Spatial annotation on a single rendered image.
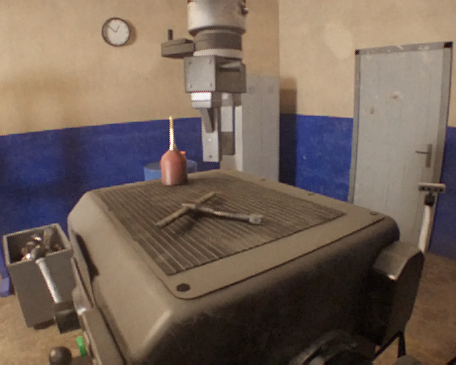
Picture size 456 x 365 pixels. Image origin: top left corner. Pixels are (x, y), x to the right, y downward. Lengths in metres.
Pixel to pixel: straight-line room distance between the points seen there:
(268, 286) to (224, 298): 0.06
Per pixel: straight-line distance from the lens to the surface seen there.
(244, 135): 3.77
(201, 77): 0.43
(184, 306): 0.33
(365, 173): 3.89
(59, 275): 2.46
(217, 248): 0.43
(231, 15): 0.47
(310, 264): 0.42
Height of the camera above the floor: 1.53
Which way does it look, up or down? 15 degrees down
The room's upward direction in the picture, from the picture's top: 1 degrees counter-clockwise
